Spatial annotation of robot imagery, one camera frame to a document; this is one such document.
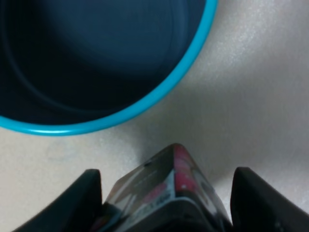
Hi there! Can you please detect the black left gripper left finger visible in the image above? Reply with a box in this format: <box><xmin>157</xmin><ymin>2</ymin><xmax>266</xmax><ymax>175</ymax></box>
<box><xmin>15</xmin><ymin>169</ymin><xmax>102</xmax><ymax>232</ymax></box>

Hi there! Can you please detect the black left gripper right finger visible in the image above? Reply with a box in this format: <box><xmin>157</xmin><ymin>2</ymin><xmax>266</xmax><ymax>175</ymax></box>
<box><xmin>230</xmin><ymin>167</ymin><xmax>309</xmax><ymax>232</ymax></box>

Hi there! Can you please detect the small black printed box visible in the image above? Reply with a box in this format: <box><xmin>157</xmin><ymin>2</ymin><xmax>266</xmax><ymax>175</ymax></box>
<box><xmin>91</xmin><ymin>144</ymin><xmax>233</xmax><ymax>232</ymax></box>

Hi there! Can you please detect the teal saucepan with handle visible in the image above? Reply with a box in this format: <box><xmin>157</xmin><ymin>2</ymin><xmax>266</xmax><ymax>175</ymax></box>
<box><xmin>0</xmin><ymin>0</ymin><xmax>218</xmax><ymax>136</ymax></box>

